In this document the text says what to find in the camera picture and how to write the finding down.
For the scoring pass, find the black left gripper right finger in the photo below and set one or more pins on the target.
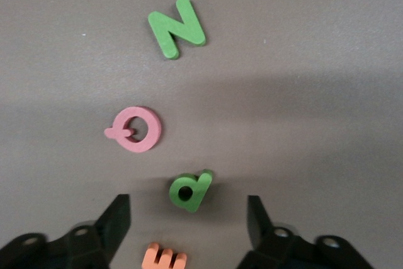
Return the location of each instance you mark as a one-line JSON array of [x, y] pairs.
[[258, 218]]

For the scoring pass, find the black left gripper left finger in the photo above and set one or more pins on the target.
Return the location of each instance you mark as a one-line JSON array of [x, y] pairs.
[[116, 218]]

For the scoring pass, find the green letter p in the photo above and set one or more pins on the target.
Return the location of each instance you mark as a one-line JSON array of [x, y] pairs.
[[203, 184]]

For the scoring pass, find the pink letter Q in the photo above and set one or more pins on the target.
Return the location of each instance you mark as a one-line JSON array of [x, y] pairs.
[[154, 130]]

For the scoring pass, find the brown table mat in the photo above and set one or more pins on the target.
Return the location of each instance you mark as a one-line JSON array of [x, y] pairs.
[[315, 29]]

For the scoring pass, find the green letter N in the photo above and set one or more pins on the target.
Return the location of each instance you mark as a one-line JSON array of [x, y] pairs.
[[177, 29]]

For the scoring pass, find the orange letter E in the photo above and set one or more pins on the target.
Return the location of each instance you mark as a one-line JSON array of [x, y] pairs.
[[151, 256]]

